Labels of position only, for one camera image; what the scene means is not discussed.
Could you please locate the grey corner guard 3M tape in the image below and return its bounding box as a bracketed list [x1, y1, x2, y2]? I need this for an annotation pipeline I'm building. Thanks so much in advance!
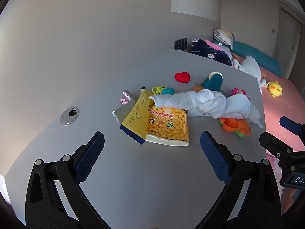
[112, 90, 136, 123]

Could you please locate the yellow soybean snack bag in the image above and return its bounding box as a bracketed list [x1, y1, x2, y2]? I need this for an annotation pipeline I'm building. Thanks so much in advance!
[146, 105, 189, 147]

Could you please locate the pink grey foam floor mat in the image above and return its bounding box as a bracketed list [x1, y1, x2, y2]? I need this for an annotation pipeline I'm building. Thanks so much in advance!
[266, 150, 295, 214]

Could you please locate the black wall socket panel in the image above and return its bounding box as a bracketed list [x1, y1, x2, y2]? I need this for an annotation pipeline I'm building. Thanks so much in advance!
[174, 38, 187, 51]

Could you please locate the white medicine box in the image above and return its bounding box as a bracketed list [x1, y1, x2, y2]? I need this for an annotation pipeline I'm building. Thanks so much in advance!
[187, 109, 210, 117]

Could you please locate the grey room door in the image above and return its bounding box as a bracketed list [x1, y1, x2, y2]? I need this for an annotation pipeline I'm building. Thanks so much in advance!
[274, 8, 301, 66]

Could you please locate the navy patterned blanket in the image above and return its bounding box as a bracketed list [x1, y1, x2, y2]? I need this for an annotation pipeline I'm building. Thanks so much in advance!
[189, 38, 232, 66]

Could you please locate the white twisted towel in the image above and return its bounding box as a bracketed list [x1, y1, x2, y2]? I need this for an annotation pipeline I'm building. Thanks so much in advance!
[149, 89, 263, 128]

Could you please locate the silver desk cable grommet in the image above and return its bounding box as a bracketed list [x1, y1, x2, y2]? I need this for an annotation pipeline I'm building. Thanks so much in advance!
[60, 107, 80, 126]

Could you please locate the pink bed sheet mattress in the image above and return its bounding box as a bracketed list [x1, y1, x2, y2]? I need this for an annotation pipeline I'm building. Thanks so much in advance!
[234, 53, 305, 134]

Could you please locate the yellow blue snack wrapper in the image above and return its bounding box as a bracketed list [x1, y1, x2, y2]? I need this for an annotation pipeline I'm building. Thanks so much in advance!
[120, 86, 154, 145]

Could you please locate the teal tape dispenser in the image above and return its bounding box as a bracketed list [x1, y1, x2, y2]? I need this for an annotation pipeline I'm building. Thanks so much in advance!
[192, 72, 223, 92]

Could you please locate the checkered grey pillow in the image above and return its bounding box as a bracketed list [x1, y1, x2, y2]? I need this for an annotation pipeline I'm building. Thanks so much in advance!
[213, 28, 235, 50]

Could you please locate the orange crab sand mold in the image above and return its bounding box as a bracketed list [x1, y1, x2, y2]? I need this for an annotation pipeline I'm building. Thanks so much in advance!
[219, 118, 251, 138]

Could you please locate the red heart toy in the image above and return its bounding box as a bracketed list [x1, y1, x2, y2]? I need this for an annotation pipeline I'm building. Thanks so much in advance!
[174, 72, 191, 83]

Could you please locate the green blue frog toy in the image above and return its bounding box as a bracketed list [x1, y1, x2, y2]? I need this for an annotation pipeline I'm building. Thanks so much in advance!
[152, 86, 176, 95]

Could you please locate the pink haired doll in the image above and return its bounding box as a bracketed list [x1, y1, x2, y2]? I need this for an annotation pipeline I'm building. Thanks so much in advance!
[230, 88, 247, 96]

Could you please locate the white goose plush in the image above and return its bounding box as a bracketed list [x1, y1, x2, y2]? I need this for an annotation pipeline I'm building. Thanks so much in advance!
[233, 56, 267, 87]

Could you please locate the teal pillow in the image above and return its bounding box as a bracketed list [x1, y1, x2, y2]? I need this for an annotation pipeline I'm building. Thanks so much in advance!
[232, 41, 282, 77]

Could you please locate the yellow chick plush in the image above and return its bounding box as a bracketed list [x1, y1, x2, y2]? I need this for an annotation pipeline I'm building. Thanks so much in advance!
[266, 81, 283, 97]

